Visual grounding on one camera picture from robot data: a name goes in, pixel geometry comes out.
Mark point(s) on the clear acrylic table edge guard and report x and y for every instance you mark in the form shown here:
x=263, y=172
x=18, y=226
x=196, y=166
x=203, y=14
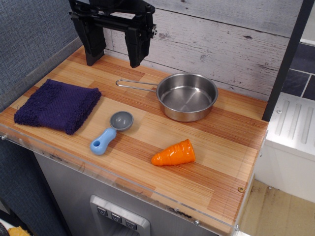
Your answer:
x=72, y=180

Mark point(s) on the dark blue towel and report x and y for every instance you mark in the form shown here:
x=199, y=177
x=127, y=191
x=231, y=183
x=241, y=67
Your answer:
x=58, y=106

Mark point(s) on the orange plastic carrot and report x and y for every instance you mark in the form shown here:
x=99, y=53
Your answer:
x=180, y=153

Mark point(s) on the black vertical post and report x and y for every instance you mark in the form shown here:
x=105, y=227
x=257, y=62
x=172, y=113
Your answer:
x=294, y=41

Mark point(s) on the white ribbed appliance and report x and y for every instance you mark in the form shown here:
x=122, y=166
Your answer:
x=287, y=158

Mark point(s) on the grey toy dispenser panel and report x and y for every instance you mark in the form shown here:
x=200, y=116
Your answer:
x=113, y=220

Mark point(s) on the yellow object at corner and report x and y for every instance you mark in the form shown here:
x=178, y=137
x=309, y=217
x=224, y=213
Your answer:
x=17, y=231

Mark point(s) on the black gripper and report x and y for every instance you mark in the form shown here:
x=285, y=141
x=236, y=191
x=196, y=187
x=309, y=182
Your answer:
x=91, y=16

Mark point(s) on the blue and grey spoon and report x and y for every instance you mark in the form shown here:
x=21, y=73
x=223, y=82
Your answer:
x=119, y=122

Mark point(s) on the steel pan with handle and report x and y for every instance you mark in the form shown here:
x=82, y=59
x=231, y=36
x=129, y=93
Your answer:
x=183, y=97

